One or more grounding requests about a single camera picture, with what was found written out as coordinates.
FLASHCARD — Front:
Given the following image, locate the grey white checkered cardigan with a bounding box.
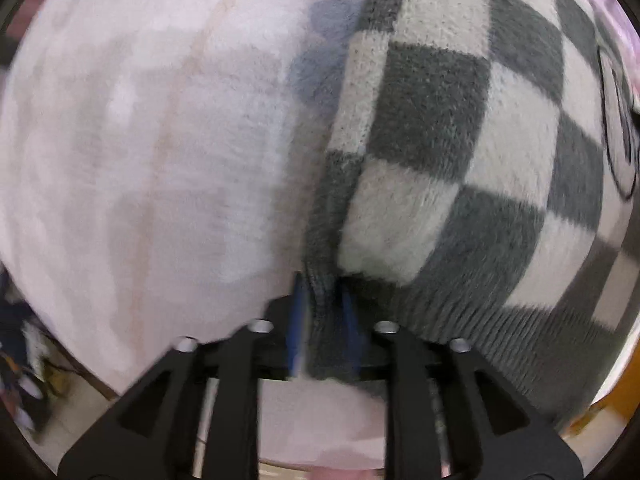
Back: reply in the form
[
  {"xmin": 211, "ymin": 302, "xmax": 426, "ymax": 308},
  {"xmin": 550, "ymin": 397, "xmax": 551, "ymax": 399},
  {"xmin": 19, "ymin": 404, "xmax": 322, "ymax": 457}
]
[{"xmin": 306, "ymin": 0, "xmax": 639, "ymax": 428}]

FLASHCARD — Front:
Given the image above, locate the floral white bed sheet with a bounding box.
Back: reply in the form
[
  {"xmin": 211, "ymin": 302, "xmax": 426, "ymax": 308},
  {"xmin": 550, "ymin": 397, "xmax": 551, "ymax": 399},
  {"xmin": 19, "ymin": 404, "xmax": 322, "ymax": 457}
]
[{"xmin": 0, "ymin": 0, "xmax": 386, "ymax": 470}]

